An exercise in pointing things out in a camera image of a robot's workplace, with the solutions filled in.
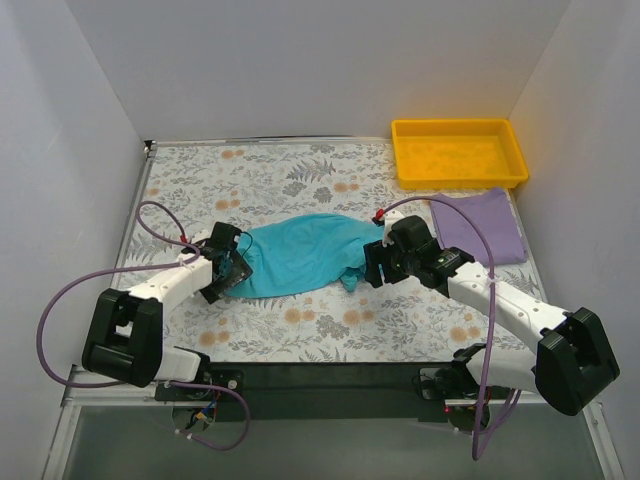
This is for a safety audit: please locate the teal t shirt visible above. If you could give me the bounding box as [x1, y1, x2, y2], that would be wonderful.
[227, 214, 383, 299]

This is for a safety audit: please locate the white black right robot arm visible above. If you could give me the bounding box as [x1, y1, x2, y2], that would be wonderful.
[364, 211, 620, 416]

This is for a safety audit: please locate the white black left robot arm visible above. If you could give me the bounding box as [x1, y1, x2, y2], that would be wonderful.
[82, 222, 252, 400]

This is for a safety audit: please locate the folded purple t shirt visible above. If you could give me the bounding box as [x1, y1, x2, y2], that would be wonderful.
[431, 188, 526, 267]

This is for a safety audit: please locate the yellow plastic tray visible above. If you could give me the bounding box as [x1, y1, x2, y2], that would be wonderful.
[391, 118, 529, 190]

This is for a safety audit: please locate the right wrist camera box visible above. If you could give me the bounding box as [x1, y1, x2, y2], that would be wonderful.
[372, 209, 405, 247]

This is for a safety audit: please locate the aluminium table frame rail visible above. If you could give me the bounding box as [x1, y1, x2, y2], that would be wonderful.
[42, 139, 626, 480]

